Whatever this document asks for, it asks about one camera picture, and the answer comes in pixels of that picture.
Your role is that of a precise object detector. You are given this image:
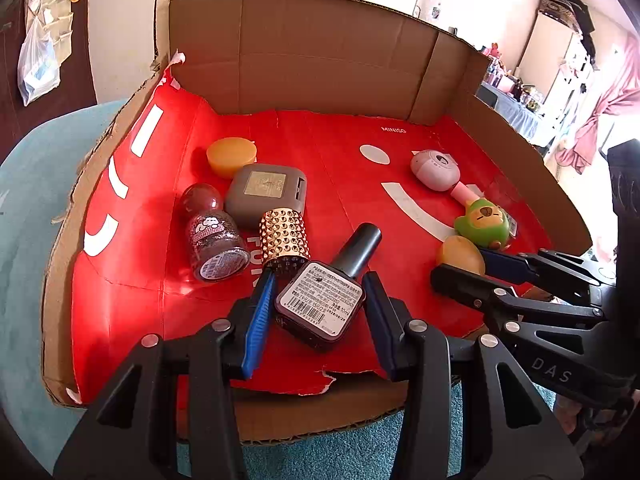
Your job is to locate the dark clothes pile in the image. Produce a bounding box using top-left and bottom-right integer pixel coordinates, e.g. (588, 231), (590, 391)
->
(539, 0), (598, 56)

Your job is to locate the small orange round jar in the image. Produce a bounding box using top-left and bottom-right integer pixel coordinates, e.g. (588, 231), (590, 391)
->
(206, 138), (257, 178)

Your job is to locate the clear plastic bag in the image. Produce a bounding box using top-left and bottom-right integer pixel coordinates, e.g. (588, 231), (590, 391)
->
(17, 20), (62, 107)

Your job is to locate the beige hanging pocket organizer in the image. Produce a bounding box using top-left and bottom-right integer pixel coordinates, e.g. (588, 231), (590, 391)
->
(25, 0), (76, 66)

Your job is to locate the pink hanging garment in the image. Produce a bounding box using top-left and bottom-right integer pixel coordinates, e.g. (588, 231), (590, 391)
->
(555, 35), (640, 168)

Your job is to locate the grey square compact case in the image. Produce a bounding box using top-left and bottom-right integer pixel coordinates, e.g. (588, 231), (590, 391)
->
(223, 163), (307, 228)

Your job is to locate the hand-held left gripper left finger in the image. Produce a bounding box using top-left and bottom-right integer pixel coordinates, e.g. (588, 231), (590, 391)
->
(52, 270), (278, 480)

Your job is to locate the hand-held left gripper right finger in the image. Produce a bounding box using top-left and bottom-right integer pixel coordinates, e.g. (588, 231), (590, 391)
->
(361, 271), (586, 480)

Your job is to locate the red lined cardboard box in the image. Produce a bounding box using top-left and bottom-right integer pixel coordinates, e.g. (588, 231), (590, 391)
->
(41, 0), (593, 448)

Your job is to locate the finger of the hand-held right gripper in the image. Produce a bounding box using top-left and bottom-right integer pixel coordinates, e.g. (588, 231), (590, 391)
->
(430, 265), (608, 333)
(477, 247), (618, 306)

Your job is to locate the dark brown door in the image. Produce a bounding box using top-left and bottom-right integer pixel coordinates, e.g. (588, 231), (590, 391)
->
(0, 0), (98, 148)

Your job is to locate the black nail polish bottle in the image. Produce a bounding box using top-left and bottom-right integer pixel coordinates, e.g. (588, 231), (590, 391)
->
(275, 222), (383, 352)

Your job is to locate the green avocado toy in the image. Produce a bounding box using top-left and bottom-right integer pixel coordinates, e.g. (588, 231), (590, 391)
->
(453, 198), (513, 252)

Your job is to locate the teal fleece blanket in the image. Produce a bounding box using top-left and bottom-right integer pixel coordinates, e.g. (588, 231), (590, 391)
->
(0, 100), (558, 480)

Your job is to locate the gold studded bottle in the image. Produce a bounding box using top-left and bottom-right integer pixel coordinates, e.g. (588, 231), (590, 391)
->
(258, 208), (312, 276)

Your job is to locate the white wardrobe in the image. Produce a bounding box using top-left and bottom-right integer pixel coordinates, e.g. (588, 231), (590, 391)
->
(515, 10), (608, 151)

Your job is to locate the red capped glitter bottle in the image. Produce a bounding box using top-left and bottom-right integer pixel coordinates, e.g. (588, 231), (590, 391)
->
(180, 183), (251, 284)

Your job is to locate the cluttered side table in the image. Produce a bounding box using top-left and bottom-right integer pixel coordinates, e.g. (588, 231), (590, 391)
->
(480, 42), (546, 111)

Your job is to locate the orange oval case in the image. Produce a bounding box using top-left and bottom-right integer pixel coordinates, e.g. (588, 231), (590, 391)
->
(436, 235), (487, 276)

